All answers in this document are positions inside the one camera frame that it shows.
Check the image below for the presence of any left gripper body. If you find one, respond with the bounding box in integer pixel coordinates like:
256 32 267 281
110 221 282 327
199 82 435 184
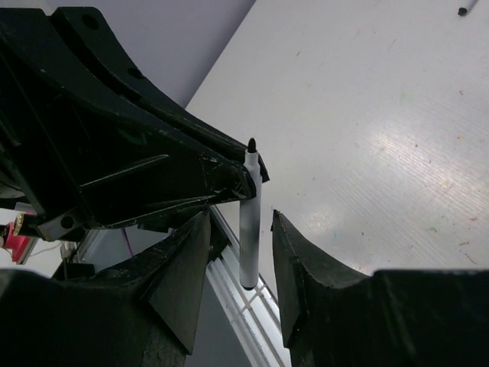
1 7 99 240

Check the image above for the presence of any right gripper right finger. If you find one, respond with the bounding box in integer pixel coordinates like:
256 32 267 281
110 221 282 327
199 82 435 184
271 212 488 366

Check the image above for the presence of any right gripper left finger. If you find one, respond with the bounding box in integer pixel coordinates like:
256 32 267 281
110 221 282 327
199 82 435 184
1 211 211 366

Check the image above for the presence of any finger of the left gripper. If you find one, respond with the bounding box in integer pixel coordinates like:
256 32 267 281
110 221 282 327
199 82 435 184
51 7 252 183
0 9 257 230

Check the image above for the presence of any white pen black tip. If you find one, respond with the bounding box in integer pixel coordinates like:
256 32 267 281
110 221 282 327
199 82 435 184
457 0 478 17

